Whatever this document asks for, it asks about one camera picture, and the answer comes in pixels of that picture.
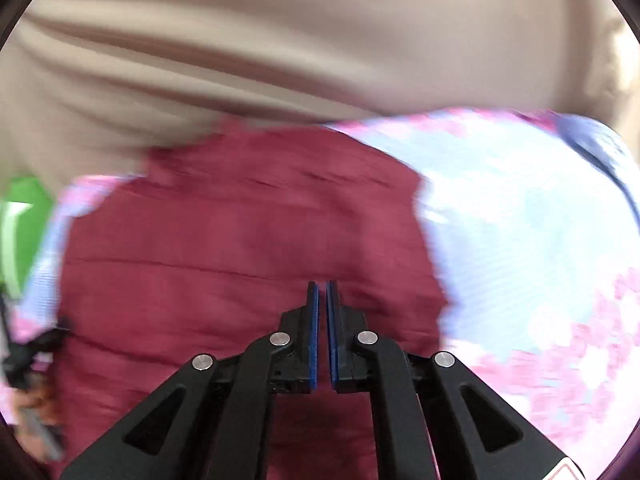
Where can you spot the beige curtain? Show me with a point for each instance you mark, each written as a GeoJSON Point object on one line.
{"type": "Point", "coordinates": [280, 45]}

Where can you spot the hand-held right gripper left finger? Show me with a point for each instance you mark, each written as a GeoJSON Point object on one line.
{"type": "Point", "coordinates": [313, 340]}

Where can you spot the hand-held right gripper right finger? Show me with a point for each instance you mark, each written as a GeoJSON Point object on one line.
{"type": "Point", "coordinates": [332, 340]}

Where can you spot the maroon quilted puffer jacket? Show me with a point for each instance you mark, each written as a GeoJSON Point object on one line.
{"type": "Point", "coordinates": [240, 240]}

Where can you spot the pink blue floral bed sheet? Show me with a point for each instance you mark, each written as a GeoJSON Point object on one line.
{"type": "Point", "coordinates": [520, 260]}

